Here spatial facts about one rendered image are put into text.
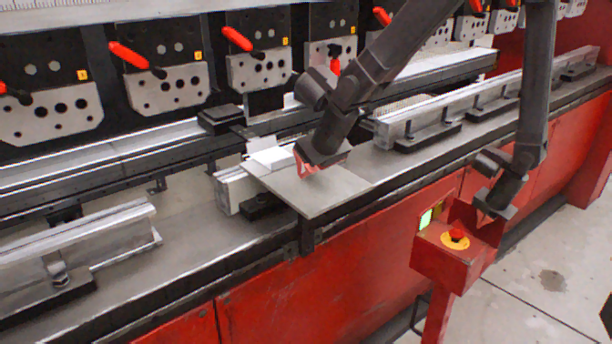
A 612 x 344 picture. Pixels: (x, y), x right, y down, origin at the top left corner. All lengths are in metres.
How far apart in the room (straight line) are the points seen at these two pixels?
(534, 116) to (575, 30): 1.81
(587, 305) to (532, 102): 1.47
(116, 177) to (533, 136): 1.01
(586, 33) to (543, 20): 1.78
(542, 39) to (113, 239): 0.98
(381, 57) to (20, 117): 0.56
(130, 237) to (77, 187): 0.26
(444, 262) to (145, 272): 0.71
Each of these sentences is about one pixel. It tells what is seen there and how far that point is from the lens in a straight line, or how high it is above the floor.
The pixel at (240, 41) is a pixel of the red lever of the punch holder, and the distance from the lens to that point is 0.79.
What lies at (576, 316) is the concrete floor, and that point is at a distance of 2.25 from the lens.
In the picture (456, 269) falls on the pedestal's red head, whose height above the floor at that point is 0.74.
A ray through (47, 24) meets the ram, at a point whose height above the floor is 1.35.
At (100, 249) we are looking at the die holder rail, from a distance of 0.91.
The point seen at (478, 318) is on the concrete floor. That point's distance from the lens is 2.03.
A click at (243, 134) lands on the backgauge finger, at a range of 1.08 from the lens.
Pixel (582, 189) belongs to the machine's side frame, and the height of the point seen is 0.13.
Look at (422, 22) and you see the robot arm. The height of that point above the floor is 1.35.
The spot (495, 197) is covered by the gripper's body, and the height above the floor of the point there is 0.90.
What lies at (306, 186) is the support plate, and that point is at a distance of 0.85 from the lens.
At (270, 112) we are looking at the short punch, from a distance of 0.96.
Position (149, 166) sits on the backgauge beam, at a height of 0.93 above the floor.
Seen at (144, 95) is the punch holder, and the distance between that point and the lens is 0.78.
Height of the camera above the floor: 1.45
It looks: 31 degrees down
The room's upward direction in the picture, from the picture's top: straight up
